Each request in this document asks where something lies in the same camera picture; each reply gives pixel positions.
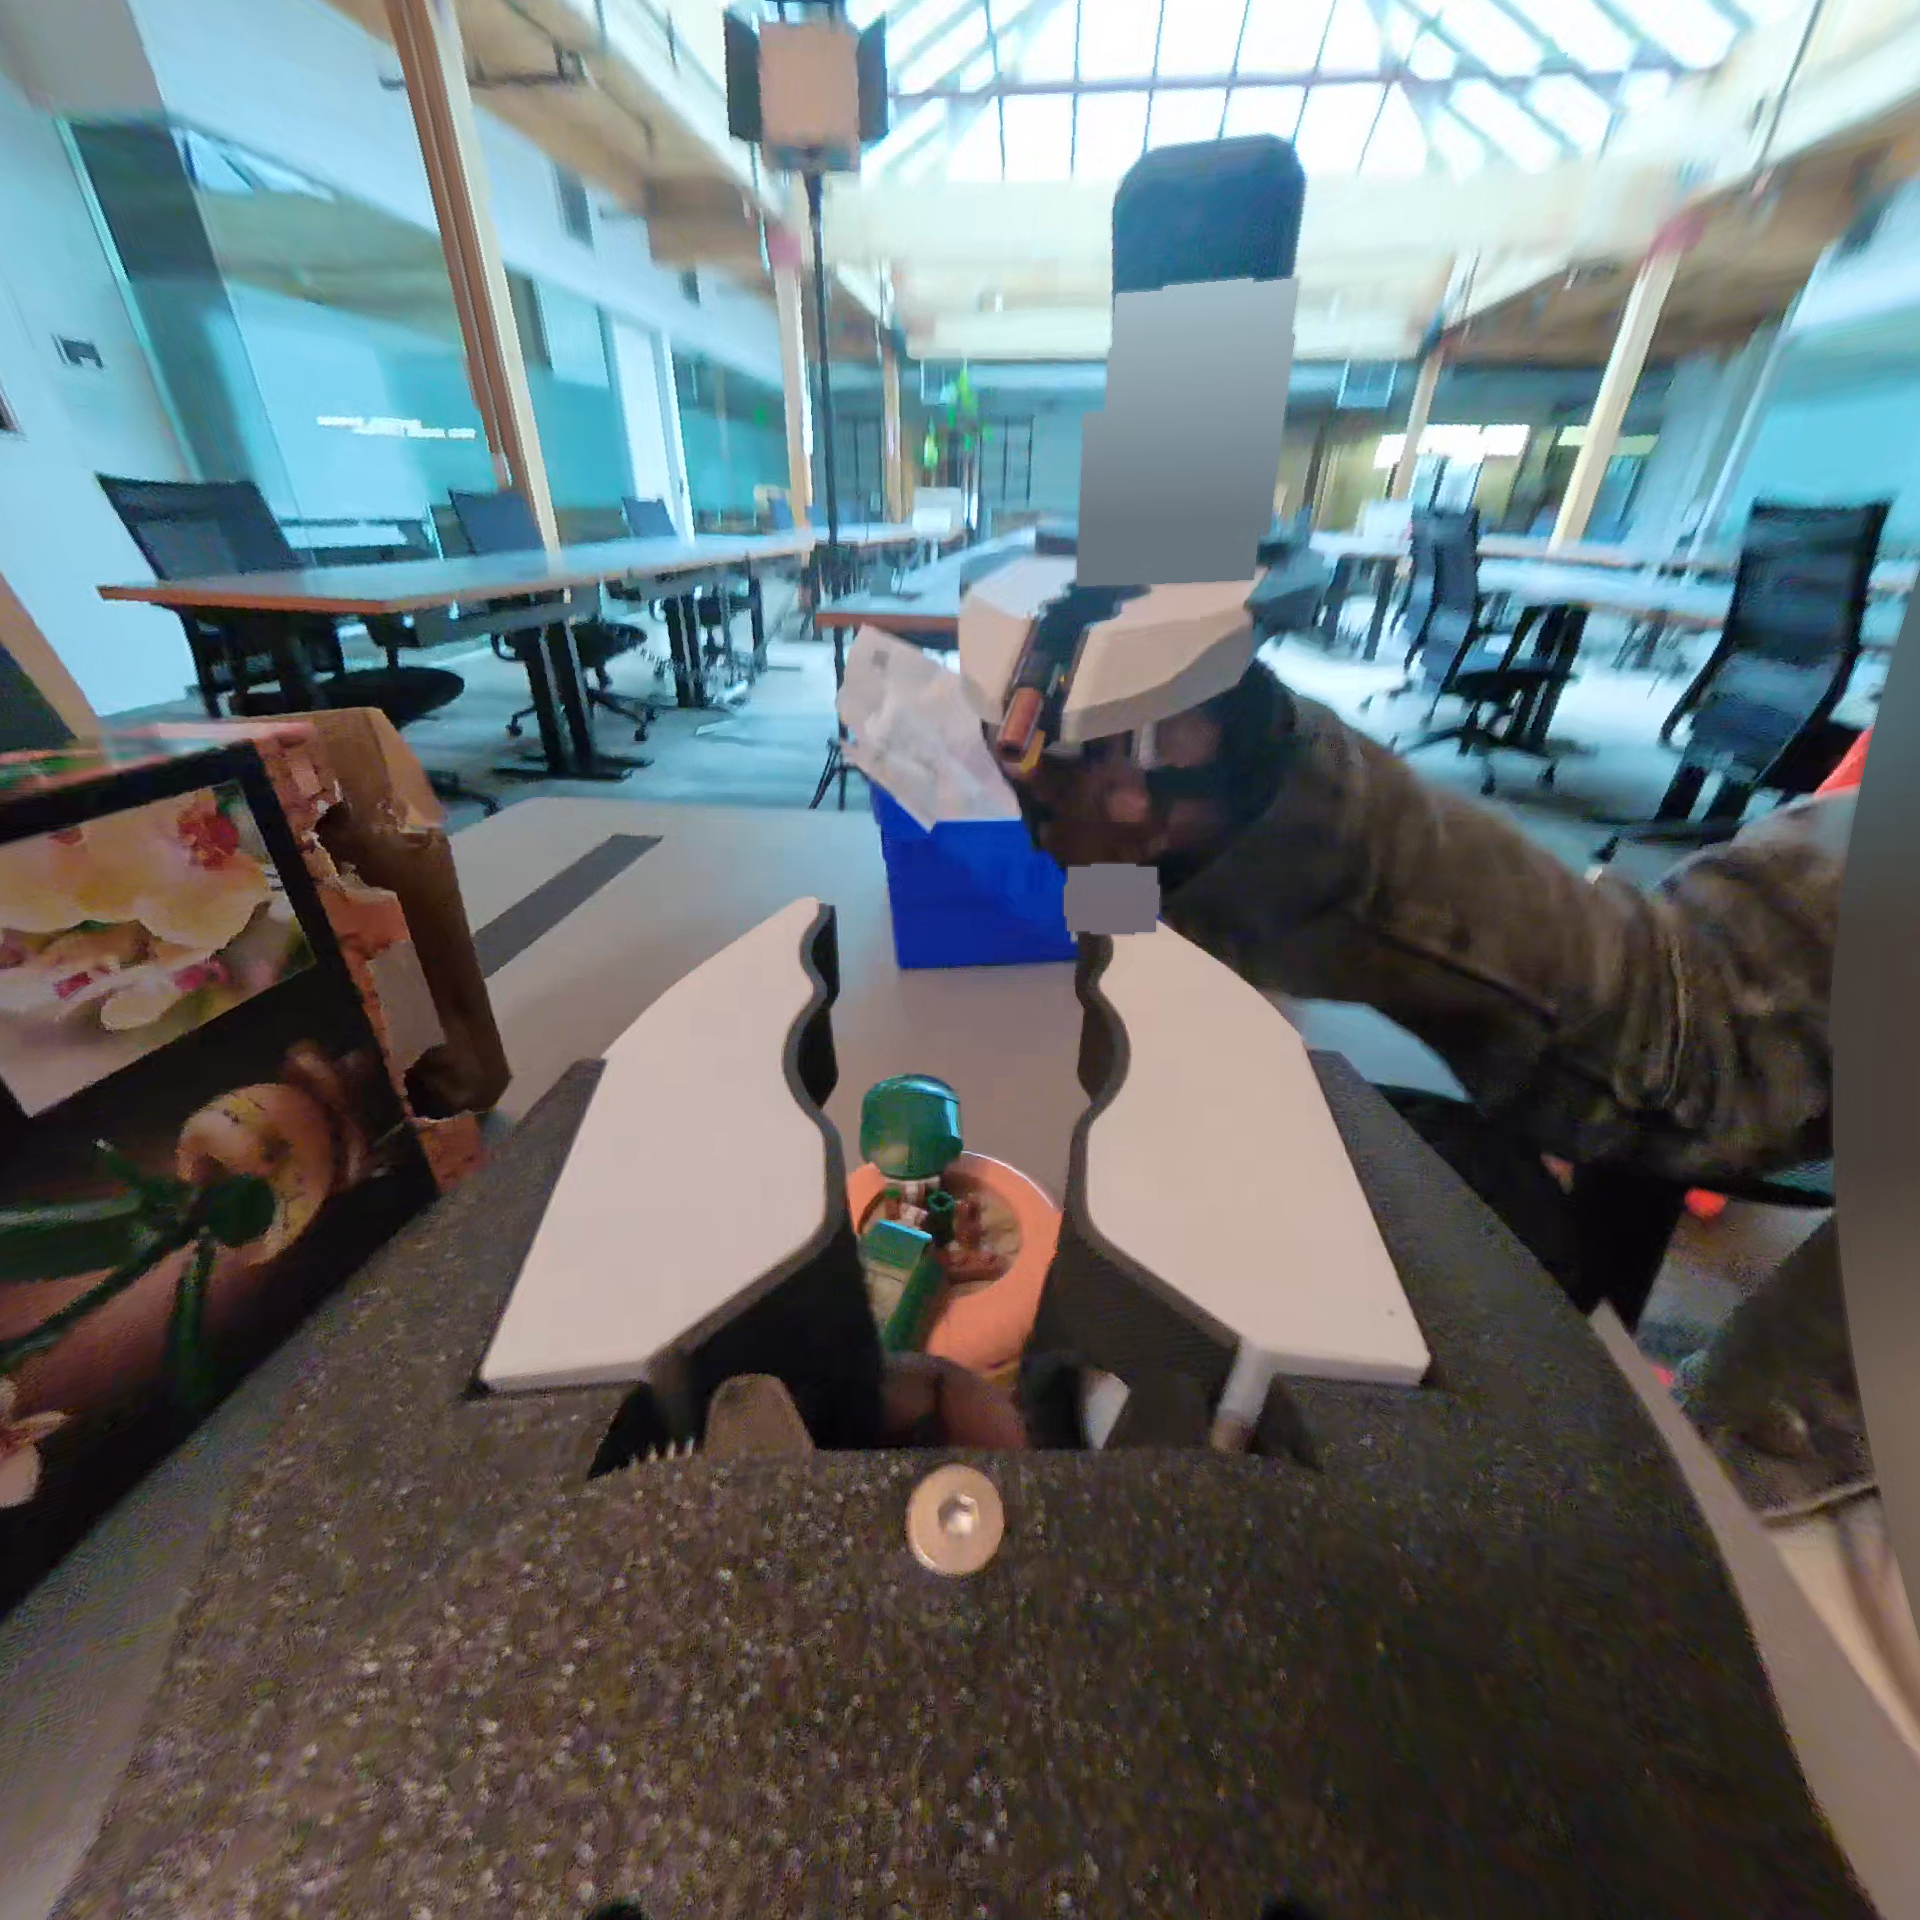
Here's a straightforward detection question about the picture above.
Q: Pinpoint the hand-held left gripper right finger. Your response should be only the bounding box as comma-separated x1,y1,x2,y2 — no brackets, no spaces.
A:
1061,923,1432,1451

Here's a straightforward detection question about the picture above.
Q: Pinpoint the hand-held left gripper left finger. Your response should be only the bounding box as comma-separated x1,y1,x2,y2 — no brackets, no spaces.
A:
475,898,847,1400

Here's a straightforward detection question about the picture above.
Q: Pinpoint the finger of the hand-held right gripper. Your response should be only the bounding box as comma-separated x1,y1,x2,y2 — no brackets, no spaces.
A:
1056,585,1262,747
959,564,1087,742

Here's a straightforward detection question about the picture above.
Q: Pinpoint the circle print white paper bag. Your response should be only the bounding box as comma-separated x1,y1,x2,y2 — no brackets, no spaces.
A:
833,626,1022,831

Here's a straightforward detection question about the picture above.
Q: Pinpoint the lego flower pot model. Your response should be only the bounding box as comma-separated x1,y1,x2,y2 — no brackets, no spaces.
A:
843,1147,1067,1391

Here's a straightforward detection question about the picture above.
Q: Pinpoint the rounded green lego leaf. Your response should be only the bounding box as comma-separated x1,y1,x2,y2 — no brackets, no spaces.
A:
856,1070,966,1185

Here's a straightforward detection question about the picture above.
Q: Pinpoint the blue plastic bin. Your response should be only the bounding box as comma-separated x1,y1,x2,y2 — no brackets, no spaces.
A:
873,779,1087,972

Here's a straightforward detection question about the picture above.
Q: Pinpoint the person's right forearm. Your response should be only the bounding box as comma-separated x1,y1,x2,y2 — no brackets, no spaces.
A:
1161,661,1861,1185

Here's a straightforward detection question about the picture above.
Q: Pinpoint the orchid print lego box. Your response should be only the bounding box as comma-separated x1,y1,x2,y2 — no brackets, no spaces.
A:
0,702,512,1618

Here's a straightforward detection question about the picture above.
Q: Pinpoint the person's right hand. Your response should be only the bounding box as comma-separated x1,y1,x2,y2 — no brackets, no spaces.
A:
1017,672,1295,889

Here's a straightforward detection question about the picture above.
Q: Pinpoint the studio light on stand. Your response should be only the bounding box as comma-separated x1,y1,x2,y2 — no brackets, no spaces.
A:
722,0,894,813

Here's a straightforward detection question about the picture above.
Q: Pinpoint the long office table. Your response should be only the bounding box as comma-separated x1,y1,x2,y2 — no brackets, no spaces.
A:
97,522,968,779

